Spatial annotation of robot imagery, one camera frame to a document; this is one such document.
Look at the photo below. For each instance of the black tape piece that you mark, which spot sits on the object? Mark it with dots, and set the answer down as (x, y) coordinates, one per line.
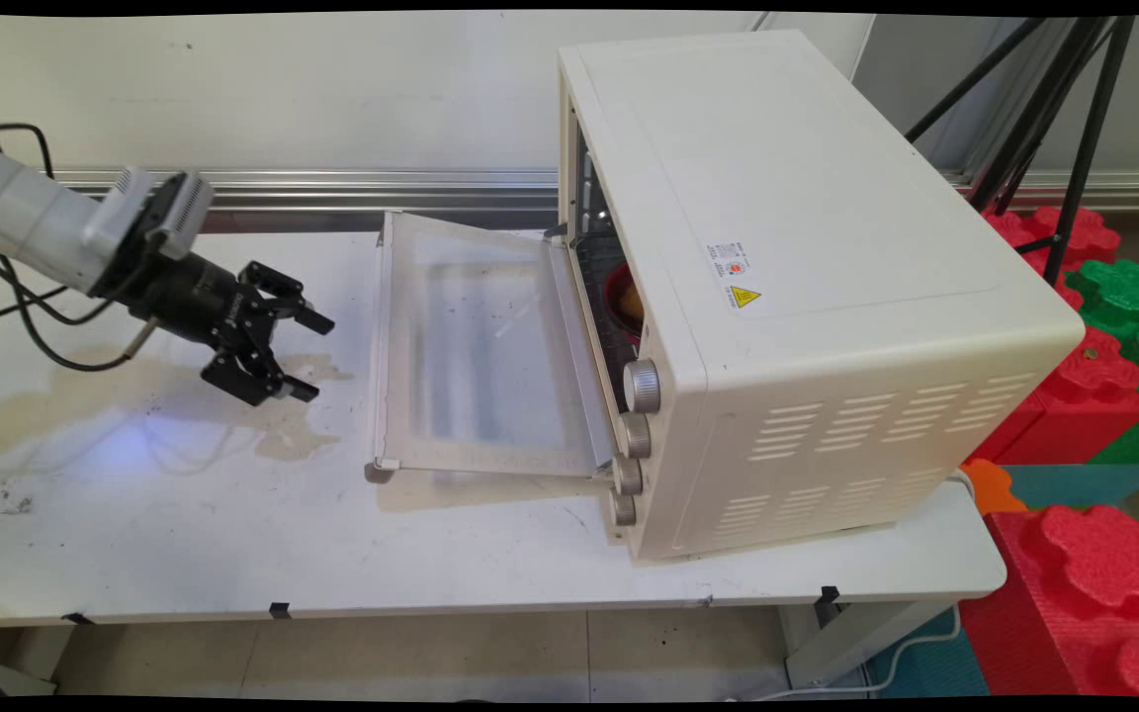
(829, 594)
(78, 619)
(280, 610)

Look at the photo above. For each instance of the large silver oven knob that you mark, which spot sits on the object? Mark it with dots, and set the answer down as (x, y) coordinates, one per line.
(641, 386)

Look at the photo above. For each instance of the large red foam block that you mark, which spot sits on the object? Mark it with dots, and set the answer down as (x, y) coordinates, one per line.
(1074, 593)

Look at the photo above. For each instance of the black tripod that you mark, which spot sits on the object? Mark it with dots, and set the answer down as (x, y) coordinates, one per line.
(1089, 129)

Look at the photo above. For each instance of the aluminium wall rail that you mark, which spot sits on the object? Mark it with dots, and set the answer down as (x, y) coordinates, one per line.
(332, 180)

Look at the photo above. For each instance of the toasted bread slice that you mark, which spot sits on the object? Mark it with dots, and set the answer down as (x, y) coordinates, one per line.
(631, 300)

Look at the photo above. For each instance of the cream white toaster oven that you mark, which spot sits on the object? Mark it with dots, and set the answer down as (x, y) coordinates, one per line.
(807, 218)

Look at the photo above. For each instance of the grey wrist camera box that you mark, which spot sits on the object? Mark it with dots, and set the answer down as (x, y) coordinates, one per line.
(149, 213)

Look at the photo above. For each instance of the red bowl with black rim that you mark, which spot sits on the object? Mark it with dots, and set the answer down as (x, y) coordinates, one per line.
(617, 287)

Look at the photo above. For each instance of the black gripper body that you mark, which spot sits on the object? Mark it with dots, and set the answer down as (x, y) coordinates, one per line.
(184, 292)

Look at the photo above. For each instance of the green foam block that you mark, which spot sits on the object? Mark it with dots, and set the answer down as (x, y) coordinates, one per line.
(1123, 292)

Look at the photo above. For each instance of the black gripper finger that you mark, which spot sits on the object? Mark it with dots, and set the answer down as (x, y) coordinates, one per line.
(248, 376)
(278, 292)

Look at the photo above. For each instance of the teal foam mat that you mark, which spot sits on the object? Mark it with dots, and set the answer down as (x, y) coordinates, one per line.
(1074, 485)

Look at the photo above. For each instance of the orange foam block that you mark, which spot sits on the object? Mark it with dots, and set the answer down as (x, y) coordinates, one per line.
(990, 487)

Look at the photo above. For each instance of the glass oven door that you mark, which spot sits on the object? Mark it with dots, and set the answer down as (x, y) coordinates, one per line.
(490, 336)

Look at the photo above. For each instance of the white table leg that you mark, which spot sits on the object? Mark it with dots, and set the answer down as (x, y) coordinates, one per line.
(856, 638)

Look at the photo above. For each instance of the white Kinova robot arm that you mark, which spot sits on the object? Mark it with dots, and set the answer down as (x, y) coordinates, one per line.
(26, 213)

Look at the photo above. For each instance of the yellow warning triangle sticker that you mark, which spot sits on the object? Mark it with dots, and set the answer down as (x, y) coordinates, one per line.
(744, 297)

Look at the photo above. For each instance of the white label sticker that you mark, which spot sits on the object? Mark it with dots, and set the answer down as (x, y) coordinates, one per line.
(728, 259)

